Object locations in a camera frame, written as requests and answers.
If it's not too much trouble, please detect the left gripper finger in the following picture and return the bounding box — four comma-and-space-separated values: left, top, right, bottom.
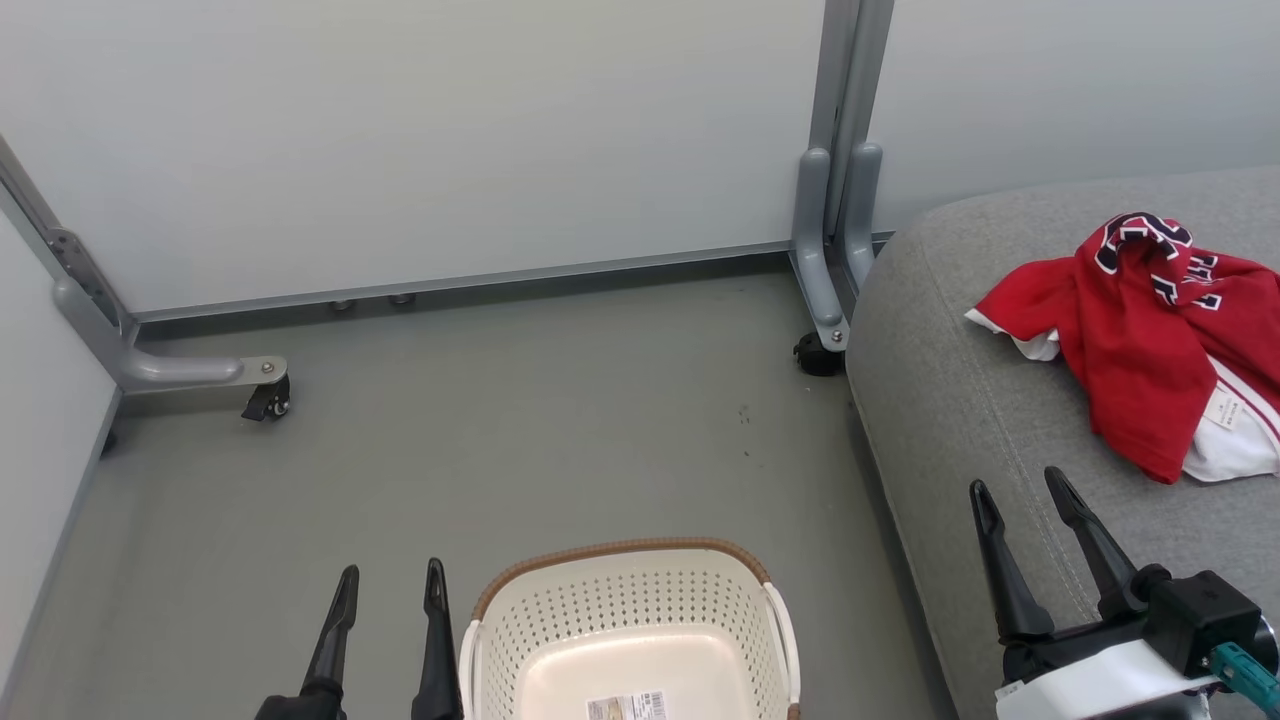
411, 558, 467, 720
301, 565, 361, 693

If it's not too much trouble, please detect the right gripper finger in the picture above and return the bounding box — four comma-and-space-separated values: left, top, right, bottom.
967, 480, 1057, 644
1043, 466, 1147, 620

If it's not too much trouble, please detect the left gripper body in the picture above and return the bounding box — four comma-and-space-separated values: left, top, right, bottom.
254, 687, 347, 720

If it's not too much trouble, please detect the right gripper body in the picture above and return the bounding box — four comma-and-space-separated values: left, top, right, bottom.
994, 598, 1217, 720

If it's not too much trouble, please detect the red and white clothing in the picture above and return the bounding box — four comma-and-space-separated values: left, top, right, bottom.
965, 212, 1280, 486

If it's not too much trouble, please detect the white perforated laundry basket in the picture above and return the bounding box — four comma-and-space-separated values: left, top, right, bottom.
458, 537, 803, 720

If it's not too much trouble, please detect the grey fabric sofa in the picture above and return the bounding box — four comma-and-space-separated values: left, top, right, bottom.
845, 165, 1280, 720

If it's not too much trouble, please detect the white barcode label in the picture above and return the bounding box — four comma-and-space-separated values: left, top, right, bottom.
586, 690, 669, 720

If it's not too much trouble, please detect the black caster wheel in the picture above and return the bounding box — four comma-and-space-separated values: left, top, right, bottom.
240, 372, 293, 423
793, 332, 848, 378

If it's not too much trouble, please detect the teal right cable connector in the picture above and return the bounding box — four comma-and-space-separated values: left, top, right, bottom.
1208, 643, 1280, 714

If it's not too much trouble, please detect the grey partition frame with foot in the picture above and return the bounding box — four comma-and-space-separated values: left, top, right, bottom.
0, 135, 291, 396

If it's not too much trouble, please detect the grey partition bottom rail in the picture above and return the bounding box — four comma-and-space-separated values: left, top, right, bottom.
130, 240, 801, 324

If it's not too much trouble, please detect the grey partition post with feet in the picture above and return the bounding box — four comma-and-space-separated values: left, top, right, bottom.
789, 0, 897, 353

